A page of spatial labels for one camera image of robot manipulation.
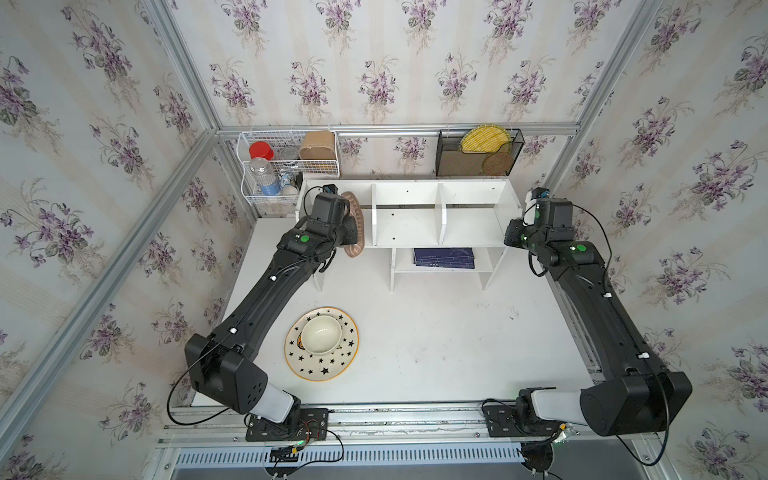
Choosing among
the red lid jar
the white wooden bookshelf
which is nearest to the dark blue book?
the white wooden bookshelf

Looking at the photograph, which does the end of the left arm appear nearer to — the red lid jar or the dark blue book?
the dark blue book

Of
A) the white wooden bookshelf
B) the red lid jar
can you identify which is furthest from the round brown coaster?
the red lid jar

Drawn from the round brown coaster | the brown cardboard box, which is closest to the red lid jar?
the brown cardboard box

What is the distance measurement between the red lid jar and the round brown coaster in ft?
2.32

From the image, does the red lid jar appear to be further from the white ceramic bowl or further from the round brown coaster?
the round brown coaster

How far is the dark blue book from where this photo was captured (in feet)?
2.95

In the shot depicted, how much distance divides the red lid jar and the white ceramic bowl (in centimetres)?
53

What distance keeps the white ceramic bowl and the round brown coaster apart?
2.33 feet

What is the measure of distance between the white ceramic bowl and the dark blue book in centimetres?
31

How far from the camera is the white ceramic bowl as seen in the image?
0.85 m

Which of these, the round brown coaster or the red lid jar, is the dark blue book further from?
the red lid jar

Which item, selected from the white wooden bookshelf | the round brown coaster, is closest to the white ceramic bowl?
the white wooden bookshelf

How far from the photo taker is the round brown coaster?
0.97m

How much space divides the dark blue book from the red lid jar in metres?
0.56
